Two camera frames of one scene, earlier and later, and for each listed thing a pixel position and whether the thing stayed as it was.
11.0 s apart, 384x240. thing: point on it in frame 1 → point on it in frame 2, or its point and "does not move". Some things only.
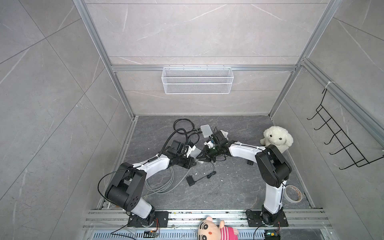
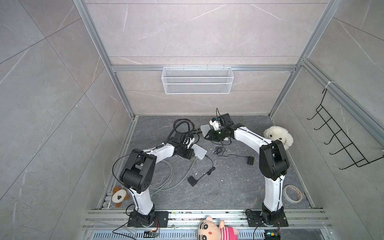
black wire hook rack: x=357 y=156 does not move
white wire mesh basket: x=197 y=80 does not move
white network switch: x=206 y=130 does not move
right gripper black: x=206 y=151 → x=211 y=136
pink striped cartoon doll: x=209 y=229 does not move
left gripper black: x=190 y=163 → x=190 y=154
